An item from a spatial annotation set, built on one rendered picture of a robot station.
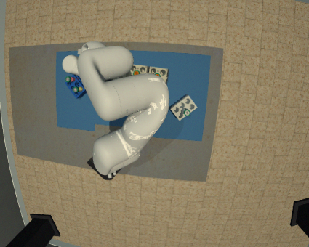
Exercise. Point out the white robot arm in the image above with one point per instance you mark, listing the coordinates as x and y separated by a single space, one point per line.
112 100

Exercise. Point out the blue tube rack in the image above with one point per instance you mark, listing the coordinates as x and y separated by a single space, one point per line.
77 83

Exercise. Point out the blue bench mat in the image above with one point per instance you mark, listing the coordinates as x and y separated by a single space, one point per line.
188 74

